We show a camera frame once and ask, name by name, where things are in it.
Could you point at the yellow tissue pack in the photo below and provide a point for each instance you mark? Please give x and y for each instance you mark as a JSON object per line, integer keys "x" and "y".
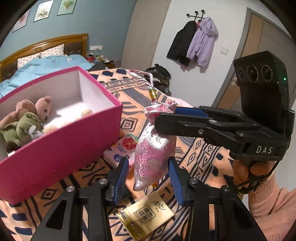
{"x": 143, "y": 215}

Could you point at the dark grey garment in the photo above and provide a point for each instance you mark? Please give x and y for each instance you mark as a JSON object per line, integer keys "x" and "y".
{"x": 98, "y": 67}

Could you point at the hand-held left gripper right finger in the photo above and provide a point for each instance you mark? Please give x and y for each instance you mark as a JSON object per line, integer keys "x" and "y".
{"x": 175, "y": 183}

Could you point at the framed green leaf picture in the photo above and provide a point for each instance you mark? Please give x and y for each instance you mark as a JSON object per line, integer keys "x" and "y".
{"x": 67, "y": 7}

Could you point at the flower print tissue pack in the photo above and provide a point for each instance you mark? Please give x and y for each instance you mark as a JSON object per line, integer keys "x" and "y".
{"x": 124, "y": 148}

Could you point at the grey furry plush toy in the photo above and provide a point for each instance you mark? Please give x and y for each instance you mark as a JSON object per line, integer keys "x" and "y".
{"x": 34, "y": 132}

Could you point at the white wall outlet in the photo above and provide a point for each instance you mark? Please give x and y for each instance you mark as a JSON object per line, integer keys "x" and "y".
{"x": 95, "y": 48}

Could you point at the white wall switch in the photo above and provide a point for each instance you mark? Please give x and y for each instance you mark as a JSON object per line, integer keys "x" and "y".
{"x": 223, "y": 50}

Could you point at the framed white flower picture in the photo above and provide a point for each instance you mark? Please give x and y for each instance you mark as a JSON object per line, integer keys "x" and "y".
{"x": 42, "y": 11}

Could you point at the purple jacket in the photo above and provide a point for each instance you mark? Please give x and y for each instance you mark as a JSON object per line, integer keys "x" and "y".
{"x": 203, "y": 41}

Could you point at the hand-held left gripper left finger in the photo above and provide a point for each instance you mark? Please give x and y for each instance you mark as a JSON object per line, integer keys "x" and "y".
{"x": 121, "y": 178}

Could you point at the red container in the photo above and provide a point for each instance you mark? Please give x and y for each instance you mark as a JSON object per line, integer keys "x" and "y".
{"x": 90, "y": 59}

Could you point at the pink knitted bear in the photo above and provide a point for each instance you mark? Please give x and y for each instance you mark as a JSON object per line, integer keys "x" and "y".
{"x": 27, "y": 107}

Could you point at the cream plush toy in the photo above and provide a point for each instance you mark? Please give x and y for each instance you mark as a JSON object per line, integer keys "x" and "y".
{"x": 86, "y": 112}

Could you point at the black jacket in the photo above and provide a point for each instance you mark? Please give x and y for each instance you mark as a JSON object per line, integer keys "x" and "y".
{"x": 180, "y": 44}

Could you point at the wooden door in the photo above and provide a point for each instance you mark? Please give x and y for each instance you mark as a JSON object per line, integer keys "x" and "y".
{"x": 261, "y": 34}

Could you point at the wooden bed with blue duvet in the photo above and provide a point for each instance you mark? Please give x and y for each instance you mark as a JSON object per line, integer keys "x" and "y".
{"x": 46, "y": 42}

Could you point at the green plush dinosaur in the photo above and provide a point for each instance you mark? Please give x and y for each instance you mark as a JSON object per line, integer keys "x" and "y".
{"x": 20, "y": 129}

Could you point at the framed pink flower picture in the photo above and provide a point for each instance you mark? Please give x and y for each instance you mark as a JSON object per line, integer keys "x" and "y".
{"x": 21, "y": 20}

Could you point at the black coat hook rack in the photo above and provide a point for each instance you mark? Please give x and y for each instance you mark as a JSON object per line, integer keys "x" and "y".
{"x": 196, "y": 12}

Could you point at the orange patterned blanket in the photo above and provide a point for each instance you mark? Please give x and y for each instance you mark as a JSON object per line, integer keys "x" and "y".
{"x": 208, "y": 157}

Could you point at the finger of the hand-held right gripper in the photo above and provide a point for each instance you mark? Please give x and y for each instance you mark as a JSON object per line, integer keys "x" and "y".
{"x": 175, "y": 125}
{"x": 189, "y": 111}

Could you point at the wooden nightstand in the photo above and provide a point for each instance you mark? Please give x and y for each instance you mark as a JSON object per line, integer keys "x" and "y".
{"x": 109, "y": 64}

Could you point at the beige wardrobe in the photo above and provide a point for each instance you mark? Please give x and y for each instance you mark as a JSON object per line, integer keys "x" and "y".
{"x": 145, "y": 34}

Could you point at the pink cardboard box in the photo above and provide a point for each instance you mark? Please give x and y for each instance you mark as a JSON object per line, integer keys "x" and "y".
{"x": 57, "y": 162}

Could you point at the pile of dark bags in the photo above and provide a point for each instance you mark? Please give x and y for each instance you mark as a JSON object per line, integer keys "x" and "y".
{"x": 159, "y": 78}

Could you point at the person's right hand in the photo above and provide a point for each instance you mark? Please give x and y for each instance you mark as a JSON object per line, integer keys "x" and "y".
{"x": 242, "y": 176}

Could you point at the white patterned pillow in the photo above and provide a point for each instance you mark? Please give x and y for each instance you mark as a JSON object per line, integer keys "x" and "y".
{"x": 52, "y": 50}
{"x": 29, "y": 61}

